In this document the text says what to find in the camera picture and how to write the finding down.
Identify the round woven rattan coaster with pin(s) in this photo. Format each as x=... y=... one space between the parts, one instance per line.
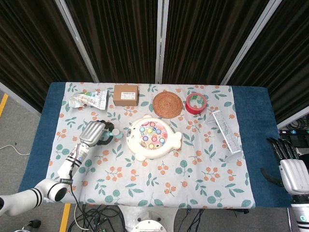
x=167 y=104

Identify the black caster wheel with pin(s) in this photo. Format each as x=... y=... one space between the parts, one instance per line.
x=33 y=223

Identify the grey aluminium partition post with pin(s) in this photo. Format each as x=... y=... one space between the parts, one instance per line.
x=162 y=41
x=77 y=41
x=251 y=41

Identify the white seal whack-a-mole toy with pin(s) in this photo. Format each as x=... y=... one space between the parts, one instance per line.
x=135 y=147

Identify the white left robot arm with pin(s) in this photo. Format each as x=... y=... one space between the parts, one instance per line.
x=65 y=169

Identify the black power strip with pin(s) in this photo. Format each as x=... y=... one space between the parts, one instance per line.
x=293 y=132

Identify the red tape roll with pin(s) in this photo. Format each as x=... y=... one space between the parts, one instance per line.
x=193 y=110

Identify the clear plastic ruler box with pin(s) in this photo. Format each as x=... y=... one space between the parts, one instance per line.
x=228 y=133

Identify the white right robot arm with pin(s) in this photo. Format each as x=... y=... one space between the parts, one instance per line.
x=300 y=212

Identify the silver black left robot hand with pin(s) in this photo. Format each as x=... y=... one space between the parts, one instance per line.
x=91 y=133

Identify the floral fruit print tablecloth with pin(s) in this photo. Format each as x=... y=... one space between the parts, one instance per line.
x=154 y=178

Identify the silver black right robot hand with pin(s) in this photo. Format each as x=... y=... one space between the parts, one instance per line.
x=294 y=174

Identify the crumpled silver snack bag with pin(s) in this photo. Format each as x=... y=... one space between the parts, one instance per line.
x=84 y=100

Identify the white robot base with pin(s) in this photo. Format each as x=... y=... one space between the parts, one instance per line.
x=149 y=217

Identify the blue table cover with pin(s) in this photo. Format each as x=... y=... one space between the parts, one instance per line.
x=256 y=120

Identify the teal toy mallet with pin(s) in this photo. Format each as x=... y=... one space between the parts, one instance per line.
x=117 y=134

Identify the brown cardboard box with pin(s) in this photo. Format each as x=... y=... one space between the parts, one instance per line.
x=125 y=101

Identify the dark pleated partition panel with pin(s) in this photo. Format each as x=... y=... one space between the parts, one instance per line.
x=116 y=41
x=205 y=41
x=289 y=60
x=29 y=48

